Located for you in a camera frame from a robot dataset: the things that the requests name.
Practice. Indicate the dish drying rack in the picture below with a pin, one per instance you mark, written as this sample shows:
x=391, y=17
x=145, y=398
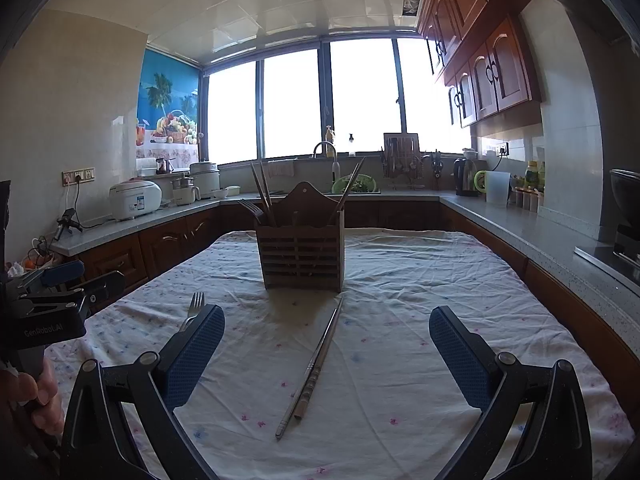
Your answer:
x=400, y=155

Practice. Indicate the person's left hand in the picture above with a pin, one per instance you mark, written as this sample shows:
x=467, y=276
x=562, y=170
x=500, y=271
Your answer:
x=45, y=395

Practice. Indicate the floral white tablecloth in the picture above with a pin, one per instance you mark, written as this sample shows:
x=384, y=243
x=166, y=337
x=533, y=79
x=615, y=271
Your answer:
x=400, y=285

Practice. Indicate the wooden chopstick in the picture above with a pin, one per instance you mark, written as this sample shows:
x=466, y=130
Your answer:
x=257, y=185
x=265, y=185
x=354, y=175

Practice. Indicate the white plastic jug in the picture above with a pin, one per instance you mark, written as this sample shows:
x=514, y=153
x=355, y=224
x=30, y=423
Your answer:
x=497, y=190

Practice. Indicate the white bowl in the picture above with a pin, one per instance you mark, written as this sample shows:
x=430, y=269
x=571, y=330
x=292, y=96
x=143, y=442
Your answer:
x=226, y=192

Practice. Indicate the yellow soap bottle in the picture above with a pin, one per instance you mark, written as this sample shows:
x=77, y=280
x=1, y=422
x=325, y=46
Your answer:
x=330, y=135

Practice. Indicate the green cup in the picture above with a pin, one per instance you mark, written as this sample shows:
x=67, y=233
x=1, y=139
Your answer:
x=476, y=180

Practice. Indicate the silver fork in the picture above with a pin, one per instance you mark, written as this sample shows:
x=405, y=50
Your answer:
x=196, y=305
x=250, y=207

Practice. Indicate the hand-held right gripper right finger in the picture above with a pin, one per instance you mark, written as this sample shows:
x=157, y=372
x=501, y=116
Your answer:
x=457, y=355

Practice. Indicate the hanging dish towel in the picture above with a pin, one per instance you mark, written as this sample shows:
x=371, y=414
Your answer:
x=280, y=169

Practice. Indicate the small white kitchen appliance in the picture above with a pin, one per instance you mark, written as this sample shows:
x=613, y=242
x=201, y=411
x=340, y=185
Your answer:
x=184, y=192

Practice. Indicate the white storage box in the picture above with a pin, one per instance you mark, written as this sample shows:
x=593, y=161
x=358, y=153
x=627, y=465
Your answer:
x=146, y=167

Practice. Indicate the white steamer pot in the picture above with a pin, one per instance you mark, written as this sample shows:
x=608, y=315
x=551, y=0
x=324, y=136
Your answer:
x=205, y=177

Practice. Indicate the yellow-green bottle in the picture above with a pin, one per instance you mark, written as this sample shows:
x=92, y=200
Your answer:
x=532, y=175

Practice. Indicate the gas stove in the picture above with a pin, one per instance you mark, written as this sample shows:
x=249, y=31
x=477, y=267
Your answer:
x=610, y=260

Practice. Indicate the wooden upper cabinets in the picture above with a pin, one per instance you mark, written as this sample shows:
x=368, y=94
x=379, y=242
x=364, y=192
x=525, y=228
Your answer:
x=500, y=70

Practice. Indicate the wall power socket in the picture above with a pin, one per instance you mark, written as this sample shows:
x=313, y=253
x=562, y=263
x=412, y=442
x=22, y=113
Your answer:
x=78, y=175
x=501, y=149

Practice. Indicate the small black tripod device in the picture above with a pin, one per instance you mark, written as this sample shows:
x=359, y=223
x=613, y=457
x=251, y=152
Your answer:
x=67, y=222

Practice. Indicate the grey kitchen countertop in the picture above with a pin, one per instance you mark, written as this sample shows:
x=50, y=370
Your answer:
x=525, y=230

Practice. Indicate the electric kettle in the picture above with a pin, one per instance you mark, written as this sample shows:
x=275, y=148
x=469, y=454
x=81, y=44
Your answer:
x=465, y=180

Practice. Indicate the fruit wall poster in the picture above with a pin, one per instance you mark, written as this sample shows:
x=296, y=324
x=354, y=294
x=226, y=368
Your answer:
x=167, y=105

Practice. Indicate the kitchen window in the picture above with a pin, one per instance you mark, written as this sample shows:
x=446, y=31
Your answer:
x=290, y=105

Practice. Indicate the green colander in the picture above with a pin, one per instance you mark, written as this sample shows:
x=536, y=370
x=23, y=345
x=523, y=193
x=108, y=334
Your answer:
x=367, y=185

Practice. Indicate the white rice cooker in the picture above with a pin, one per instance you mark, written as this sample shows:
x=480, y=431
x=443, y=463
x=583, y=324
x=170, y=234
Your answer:
x=135, y=200

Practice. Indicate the black wok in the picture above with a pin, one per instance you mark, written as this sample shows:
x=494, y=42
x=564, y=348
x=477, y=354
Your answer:
x=627, y=195

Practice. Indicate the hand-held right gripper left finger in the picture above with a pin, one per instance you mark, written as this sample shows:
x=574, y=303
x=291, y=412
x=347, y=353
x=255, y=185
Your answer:
x=197, y=355

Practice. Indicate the spice jar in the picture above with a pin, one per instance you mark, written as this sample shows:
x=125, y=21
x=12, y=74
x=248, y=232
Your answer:
x=540, y=202
x=533, y=200
x=518, y=196
x=525, y=198

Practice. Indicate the wooden utensil holder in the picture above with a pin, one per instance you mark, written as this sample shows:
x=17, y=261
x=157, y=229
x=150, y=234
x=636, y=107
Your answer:
x=300, y=260

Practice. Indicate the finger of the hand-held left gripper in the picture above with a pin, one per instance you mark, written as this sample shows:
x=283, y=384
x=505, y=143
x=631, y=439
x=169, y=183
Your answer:
x=62, y=272
x=102, y=287

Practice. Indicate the chrome kitchen faucet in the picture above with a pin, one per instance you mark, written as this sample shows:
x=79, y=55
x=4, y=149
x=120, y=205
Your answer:
x=335, y=167

